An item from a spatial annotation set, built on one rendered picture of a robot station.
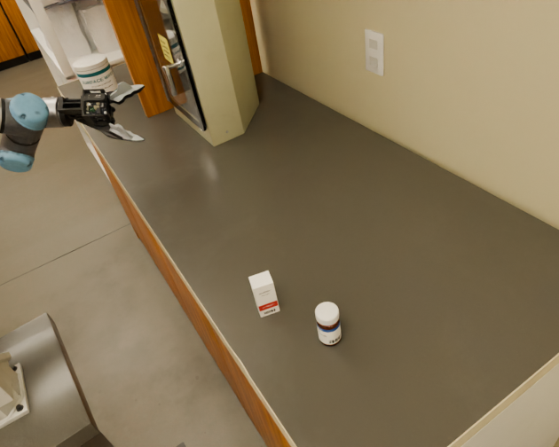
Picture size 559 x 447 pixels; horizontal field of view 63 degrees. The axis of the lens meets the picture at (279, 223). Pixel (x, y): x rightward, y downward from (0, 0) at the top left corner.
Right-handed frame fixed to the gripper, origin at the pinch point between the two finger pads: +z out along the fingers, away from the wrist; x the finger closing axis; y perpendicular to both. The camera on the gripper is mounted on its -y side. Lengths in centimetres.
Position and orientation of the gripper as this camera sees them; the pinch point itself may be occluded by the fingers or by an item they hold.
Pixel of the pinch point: (145, 113)
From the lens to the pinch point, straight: 127.3
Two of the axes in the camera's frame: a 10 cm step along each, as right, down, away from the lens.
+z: 10.0, -0.5, 0.8
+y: 0.7, -2.0, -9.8
